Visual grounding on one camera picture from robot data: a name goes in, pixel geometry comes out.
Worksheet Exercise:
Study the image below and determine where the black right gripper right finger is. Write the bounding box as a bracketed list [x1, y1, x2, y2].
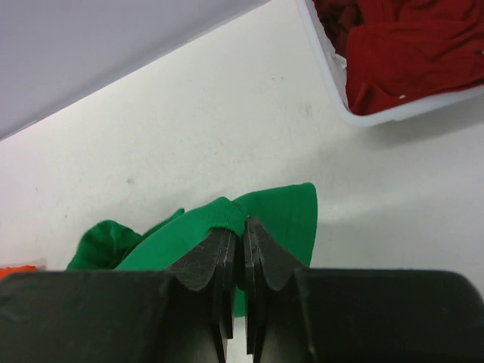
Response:
[244, 218, 316, 362]

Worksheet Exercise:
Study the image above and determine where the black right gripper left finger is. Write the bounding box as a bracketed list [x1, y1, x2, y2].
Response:
[166, 228, 237, 362]

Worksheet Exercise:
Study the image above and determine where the green t-shirt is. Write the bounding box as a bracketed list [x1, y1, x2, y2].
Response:
[66, 182, 319, 319]

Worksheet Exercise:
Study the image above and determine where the folded orange t-shirt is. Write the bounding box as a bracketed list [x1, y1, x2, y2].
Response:
[0, 265, 38, 279]

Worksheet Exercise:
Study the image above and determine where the white plastic basket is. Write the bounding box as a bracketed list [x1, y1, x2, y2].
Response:
[297, 1, 483, 126]

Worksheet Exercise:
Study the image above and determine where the dark red t-shirt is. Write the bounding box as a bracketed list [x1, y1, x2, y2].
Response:
[314, 1, 483, 116]

